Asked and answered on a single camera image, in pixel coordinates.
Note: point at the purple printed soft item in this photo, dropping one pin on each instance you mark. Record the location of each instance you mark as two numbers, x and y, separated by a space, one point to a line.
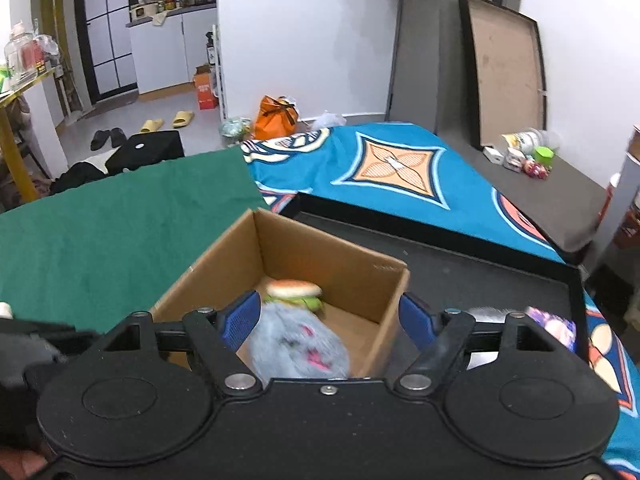
550 327

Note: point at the black framed brown board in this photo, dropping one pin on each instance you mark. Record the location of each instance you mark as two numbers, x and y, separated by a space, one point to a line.
505 70

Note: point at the white cabinet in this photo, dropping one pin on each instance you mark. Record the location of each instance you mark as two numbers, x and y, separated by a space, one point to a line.
160 50

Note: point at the orange cardboard box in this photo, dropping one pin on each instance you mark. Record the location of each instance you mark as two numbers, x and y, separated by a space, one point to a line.
206 92

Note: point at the small white box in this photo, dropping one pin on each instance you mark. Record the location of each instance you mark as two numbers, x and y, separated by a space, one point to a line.
492 154

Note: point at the green patterned bag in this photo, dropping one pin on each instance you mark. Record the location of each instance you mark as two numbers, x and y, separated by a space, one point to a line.
235 127

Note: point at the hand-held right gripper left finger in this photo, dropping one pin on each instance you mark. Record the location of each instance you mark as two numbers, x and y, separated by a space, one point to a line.
244 319

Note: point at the small pink toy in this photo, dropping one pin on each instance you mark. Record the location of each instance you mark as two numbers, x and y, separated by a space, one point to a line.
537 170

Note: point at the orange bag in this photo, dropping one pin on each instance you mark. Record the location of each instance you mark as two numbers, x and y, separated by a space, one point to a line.
272 120

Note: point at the black clothing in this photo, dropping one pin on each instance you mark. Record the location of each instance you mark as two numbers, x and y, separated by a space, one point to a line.
75 175

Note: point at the white plastic container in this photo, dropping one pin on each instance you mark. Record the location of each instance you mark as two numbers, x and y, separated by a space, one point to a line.
520 140

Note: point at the small white appliance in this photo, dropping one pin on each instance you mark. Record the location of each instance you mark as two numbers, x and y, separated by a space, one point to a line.
142 11

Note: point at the white plastic bag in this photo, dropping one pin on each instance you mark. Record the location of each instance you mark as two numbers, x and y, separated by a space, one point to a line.
327 120

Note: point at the clear plastic jar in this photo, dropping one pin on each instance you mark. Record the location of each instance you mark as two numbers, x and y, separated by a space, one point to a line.
17 55

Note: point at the green cloth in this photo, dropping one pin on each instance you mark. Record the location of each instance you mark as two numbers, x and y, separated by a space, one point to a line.
125 225

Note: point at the black spray bottle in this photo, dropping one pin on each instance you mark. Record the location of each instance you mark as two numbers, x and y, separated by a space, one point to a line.
210 47

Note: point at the grey low table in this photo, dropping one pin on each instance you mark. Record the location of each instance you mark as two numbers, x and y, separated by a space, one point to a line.
550 205

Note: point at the brown cardboard box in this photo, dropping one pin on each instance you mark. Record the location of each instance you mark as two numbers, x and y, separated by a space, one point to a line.
300 250

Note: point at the black slipper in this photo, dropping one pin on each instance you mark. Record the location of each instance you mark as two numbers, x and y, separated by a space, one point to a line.
99 139
118 136

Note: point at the yellow table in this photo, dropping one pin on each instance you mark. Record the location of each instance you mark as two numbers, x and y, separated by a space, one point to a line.
12 150

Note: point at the burger plush toy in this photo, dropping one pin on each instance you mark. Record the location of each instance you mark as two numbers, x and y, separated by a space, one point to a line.
292 290

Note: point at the blue printed blanket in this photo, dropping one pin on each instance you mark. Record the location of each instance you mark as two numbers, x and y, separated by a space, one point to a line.
460 180

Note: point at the yellow slipper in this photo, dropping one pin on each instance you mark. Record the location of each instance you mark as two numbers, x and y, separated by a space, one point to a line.
183 118
151 125

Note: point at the white folding rack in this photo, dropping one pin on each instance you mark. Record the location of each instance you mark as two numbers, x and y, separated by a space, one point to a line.
220 70

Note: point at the grey leaning panel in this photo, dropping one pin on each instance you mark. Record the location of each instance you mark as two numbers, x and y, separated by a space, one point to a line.
420 60

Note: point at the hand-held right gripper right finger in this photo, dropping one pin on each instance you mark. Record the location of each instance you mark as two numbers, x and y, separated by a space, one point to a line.
416 324

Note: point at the black framed sliding door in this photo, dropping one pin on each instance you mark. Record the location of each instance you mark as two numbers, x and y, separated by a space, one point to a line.
105 35

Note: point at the white packet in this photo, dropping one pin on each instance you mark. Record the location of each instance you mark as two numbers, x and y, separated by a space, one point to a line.
515 160

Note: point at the black stool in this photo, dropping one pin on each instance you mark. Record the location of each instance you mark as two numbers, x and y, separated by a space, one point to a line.
150 150

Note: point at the grey fluffy plush toy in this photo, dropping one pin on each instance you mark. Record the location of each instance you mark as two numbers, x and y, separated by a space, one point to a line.
295 345

